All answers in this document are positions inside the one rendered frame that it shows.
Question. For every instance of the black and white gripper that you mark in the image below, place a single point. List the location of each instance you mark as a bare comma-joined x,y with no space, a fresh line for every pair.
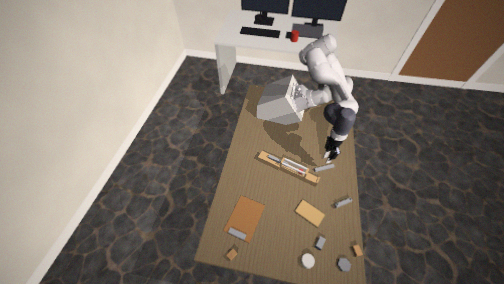
333,149

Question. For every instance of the tan flat rectangular board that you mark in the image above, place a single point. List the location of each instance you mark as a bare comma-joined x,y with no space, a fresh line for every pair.
309,213

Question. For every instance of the white short cylinder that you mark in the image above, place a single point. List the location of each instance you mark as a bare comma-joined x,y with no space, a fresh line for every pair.
307,261

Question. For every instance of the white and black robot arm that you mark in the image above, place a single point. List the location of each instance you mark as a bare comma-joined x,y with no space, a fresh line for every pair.
342,113

